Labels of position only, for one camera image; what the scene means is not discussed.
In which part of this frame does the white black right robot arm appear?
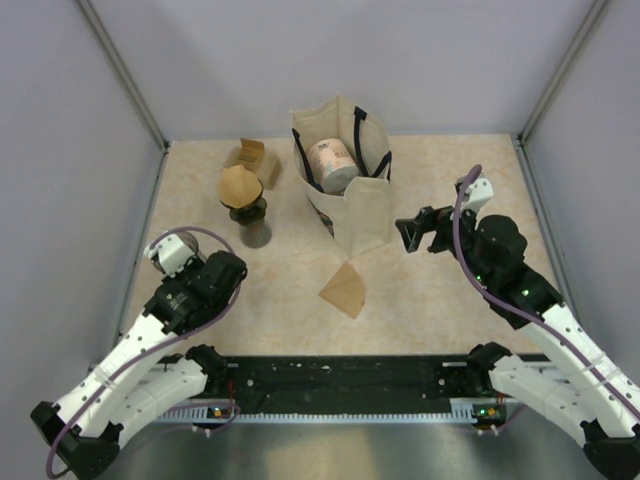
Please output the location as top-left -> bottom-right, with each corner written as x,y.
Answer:
395,207 -> 639,479

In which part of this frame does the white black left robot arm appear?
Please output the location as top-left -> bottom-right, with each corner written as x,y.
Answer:
30,251 -> 248,479

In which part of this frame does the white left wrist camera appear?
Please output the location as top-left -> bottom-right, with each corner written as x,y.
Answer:
144,233 -> 194,277

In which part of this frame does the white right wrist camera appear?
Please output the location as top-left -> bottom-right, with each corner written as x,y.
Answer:
460,173 -> 494,214

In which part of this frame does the cream floral canvas tote bag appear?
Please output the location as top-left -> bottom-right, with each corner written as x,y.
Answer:
291,94 -> 392,258

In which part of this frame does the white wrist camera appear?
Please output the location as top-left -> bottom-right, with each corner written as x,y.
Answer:
460,173 -> 494,214
144,233 -> 194,277

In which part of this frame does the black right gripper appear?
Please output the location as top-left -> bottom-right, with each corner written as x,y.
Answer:
395,199 -> 494,287

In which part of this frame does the grey glass server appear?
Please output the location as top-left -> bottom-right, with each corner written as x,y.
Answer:
240,220 -> 272,249

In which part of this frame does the pink wrapped paper roll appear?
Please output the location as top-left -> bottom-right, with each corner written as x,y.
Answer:
307,138 -> 360,195

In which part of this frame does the brown cardboard box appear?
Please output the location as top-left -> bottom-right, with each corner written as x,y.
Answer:
224,138 -> 282,190

